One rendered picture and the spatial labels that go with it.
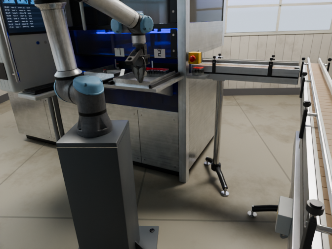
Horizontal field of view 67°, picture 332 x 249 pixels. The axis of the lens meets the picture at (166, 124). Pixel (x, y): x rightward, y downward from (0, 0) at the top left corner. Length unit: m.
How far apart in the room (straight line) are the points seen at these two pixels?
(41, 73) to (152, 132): 0.94
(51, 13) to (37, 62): 0.99
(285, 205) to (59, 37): 1.11
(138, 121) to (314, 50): 3.44
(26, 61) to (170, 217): 1.47
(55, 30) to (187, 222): 1.34
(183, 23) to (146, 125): 0.81
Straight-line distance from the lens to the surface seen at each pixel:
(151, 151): 2.09
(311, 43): 4.73
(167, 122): 1.90
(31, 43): 2.06
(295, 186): 1.24
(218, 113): 1.89
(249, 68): 1.73
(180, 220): 1.78
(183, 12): 1.71
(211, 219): 1.80
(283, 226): 1.11
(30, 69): 2.05
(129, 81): 1.50
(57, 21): 1.13
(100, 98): 1.06
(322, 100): 1.12
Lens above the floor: 1.23
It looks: 23 degrees down
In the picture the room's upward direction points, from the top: 2 degrees counter-clockwise
